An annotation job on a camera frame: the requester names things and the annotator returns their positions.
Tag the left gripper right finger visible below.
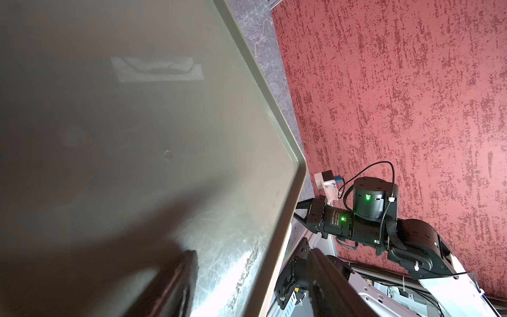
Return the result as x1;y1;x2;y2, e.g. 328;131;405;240
307;248;376;317

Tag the olive green drawer cabinet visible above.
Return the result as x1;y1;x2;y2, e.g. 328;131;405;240
1;1;306;316

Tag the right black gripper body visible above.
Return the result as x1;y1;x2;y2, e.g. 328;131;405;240
307;198;355;240

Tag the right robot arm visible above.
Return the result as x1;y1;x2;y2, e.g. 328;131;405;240
294;177;499;316

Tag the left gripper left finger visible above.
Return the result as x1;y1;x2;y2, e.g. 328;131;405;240
126;250;199;316

